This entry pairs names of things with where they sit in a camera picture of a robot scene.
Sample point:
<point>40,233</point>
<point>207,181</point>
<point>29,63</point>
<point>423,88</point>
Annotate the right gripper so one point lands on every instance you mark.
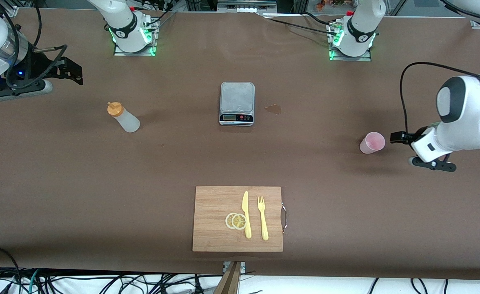
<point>37,65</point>

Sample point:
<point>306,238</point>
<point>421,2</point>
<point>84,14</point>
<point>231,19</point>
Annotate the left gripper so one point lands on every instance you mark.
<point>401,136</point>

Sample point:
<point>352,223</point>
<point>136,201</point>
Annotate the pink plastic cup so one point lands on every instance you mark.
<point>372,143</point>

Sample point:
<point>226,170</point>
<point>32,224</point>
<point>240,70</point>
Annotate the clear sauce bottle orange cap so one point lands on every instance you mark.
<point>127,122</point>

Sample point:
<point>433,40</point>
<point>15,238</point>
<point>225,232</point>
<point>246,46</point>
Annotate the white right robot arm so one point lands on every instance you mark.
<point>123,24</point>

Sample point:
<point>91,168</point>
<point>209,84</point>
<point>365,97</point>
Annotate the brown table cover sheet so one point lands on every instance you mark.
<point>101,183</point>

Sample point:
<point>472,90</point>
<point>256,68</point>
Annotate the yellow plastic fork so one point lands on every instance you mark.
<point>264,228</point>

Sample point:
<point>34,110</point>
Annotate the silver digital kitchen scale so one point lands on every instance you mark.
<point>238,96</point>

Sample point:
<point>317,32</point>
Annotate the yellow plastic knife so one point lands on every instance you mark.
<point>247,228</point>

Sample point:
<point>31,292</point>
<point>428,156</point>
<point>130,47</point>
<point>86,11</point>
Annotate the lemon slice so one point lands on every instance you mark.
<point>239,221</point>
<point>227,221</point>

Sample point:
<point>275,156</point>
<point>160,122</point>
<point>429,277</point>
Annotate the white power strip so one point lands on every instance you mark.
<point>246,9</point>

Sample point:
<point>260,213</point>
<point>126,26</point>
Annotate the wooden cutting board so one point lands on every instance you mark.
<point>211,204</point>

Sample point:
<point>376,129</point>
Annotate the wooden beam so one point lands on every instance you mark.
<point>230,281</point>

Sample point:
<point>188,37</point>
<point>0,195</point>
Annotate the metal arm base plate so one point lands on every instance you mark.
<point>119,52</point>
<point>362,59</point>

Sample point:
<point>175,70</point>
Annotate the aluminium table corner bracket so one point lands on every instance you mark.
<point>477,24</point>

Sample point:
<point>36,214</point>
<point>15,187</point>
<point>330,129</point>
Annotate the small metal bracket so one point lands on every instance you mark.
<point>243,267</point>

